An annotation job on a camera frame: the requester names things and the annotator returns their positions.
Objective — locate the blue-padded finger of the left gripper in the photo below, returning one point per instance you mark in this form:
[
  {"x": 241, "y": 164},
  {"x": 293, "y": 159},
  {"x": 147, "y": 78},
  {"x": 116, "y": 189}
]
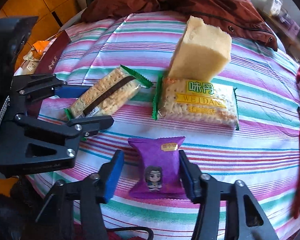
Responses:
[{"x": 37, "y": 87}]

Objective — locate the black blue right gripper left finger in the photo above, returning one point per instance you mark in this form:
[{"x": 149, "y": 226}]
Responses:
[{"x": 56, "y": 218}]

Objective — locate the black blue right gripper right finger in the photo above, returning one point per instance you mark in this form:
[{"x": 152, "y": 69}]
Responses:
[{"x": 244, "y": 219}]

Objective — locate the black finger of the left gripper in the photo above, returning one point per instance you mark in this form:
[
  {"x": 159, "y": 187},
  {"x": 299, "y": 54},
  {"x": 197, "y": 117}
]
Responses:
[{"x": 73, "y": 128}]

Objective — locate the green-edged cracker pack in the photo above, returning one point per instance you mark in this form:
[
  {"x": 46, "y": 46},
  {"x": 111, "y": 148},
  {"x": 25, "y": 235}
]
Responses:
[{"x": 109, "y": 94}]

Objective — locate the purple snack packet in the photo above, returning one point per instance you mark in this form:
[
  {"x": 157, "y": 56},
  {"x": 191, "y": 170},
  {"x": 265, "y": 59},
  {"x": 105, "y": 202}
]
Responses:
[{"x": 158, "y": 168}]

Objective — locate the orange snack wrapper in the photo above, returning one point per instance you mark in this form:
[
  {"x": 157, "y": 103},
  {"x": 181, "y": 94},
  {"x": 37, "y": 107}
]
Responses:
[{"x": 36, "y": 51}]

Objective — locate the dark red gift box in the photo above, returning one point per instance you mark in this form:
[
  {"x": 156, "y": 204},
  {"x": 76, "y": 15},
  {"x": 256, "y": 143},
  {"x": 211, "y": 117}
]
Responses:
[{"x": 50, "y": 59}]

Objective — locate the weidan cracker pack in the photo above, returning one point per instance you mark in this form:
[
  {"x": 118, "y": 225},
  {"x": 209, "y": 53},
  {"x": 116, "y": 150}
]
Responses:
[{"x": 195, "y": 101}]

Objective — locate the yellow sponge block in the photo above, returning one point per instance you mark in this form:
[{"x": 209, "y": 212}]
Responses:
[{"x": 201, "y": 53}]

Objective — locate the maroon padded jacket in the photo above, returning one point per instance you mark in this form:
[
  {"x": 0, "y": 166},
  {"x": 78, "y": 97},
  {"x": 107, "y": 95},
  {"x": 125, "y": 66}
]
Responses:
[{"x": 238, "y": 18}]

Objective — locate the white carton box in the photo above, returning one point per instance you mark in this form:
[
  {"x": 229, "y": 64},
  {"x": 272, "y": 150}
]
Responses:
[{"x": 272, "y": 7}]

